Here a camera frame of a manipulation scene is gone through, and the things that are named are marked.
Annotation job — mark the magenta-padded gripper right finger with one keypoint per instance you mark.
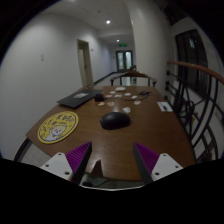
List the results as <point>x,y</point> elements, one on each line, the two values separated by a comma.
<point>149,157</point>

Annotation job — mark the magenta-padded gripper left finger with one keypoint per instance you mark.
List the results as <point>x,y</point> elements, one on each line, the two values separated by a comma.
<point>77,157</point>

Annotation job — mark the black computer mouse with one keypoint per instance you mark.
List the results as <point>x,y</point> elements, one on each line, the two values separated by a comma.
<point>115,120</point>

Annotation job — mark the round yellow mouse pad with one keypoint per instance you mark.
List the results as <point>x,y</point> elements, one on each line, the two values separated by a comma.
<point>58,127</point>

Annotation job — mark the white small card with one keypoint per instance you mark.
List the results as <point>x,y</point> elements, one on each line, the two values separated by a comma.
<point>134,97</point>
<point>109,96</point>
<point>127,94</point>
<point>126,109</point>
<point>118,96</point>

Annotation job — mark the pink small card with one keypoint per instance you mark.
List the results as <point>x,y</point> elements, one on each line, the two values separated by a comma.
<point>137,102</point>
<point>110,103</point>

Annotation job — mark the tan small card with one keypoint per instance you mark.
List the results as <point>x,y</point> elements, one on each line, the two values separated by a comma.
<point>101,103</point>

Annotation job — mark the black laptop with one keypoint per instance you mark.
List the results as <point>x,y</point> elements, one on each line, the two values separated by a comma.
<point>80,97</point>

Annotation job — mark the small black box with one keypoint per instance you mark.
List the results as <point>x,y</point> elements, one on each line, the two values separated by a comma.
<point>99,97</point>

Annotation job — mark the small white box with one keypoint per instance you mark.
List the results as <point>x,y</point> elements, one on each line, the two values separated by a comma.
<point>120,89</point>

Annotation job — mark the black railing with wooden handrail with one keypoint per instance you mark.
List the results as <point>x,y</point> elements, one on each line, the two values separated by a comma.
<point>200,100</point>

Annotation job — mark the wooden armchair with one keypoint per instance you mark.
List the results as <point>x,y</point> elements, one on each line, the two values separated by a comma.
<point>134,75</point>

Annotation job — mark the distant wooden chair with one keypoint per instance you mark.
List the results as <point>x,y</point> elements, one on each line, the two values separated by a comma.
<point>133,68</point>

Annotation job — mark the open side doorway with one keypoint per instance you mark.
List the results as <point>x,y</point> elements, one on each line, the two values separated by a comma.
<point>85,63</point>

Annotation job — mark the glass double door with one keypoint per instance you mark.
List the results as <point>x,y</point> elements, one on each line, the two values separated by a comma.
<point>124,60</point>

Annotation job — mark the dark window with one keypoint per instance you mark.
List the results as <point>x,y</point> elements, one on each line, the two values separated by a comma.
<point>191,63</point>

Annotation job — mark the green exit sign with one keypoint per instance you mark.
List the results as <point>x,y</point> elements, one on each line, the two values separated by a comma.
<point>123,45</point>

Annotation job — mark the recessed ceiling lights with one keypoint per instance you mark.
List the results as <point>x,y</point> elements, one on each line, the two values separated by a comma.
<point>108,22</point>

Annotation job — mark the white wall switch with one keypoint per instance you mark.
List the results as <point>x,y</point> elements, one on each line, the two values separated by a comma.
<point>42,57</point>

